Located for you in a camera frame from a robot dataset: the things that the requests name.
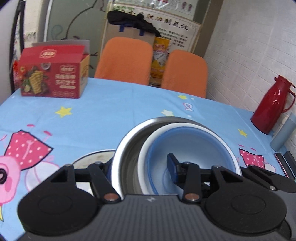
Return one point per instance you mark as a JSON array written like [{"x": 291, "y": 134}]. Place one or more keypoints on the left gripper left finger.
[{"x": 100, "y": 182}]

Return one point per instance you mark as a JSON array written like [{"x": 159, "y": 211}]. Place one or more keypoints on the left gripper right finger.
[{"x": 186, "y": 176}]

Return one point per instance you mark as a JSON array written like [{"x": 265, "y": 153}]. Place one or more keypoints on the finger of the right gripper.
[{"x": 265, "y": 178}]

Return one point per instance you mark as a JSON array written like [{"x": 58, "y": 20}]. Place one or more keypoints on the steel bowl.
[{"x": 124, "y": 163}]

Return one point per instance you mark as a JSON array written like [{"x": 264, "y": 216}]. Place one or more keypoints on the blue plastic bowl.
[{"x": 185, "y": 148}]

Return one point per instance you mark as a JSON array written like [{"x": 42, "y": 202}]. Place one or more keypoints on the white brown-rimmed plate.
[{"x": 83, "y": 162}]

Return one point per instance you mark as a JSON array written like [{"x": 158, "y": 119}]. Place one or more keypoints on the white ceramic bowl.
[{"x": 152, "y": 143}]

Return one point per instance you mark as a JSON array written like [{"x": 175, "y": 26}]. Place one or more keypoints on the smartphone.
[{"x": 284, "y": 166}]

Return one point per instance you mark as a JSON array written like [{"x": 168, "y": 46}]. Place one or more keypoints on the black rectangular case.
[{"x": 290, "y": 161}]

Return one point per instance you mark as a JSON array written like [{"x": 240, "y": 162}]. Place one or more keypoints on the grey-blue tumbler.
[{"x": 284, "y": 133}]

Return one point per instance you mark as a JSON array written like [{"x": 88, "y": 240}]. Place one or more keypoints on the red thermos jug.
[{"x": 272, "y": 105}]

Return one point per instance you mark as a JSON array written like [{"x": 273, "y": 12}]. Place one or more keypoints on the blue cartoon tablecloth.
[{"x": 107, "y": 110}]

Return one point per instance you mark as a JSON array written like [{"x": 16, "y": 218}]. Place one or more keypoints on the right orange chair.
[{"x": 185, "y": 72}]

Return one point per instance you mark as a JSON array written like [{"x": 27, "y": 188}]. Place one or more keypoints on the orange chair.
[
  {"x": 126, "y": 60},
  {"x": 185, "y": 72}
]

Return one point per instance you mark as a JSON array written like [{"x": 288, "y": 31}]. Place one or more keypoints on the left orange chair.
[{"x": 126, "y": 60}]

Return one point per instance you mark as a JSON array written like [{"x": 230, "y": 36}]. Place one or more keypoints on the yellow snack bag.
[{"x": 161, "y": 48}]

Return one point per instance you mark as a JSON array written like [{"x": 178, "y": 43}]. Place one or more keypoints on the red snack box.
[{"x": 55, "y": 69}]

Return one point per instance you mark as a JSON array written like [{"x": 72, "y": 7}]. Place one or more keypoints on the lower chinese sign board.
[{"x": 182, "y": 33}]

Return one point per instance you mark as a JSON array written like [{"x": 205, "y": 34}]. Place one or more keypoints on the cardboard box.
[{"x": 129, "y": 32}]

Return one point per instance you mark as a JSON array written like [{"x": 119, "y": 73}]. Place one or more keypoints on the black cloth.
[{"x": 128, "y": 20}]

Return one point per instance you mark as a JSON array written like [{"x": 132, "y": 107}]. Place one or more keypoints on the black framed whiteboard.
[{"x": 16, "y": 30}]

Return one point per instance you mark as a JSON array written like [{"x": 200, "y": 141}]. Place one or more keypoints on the upper wall poster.
[{"x": 184, "y": 8}]

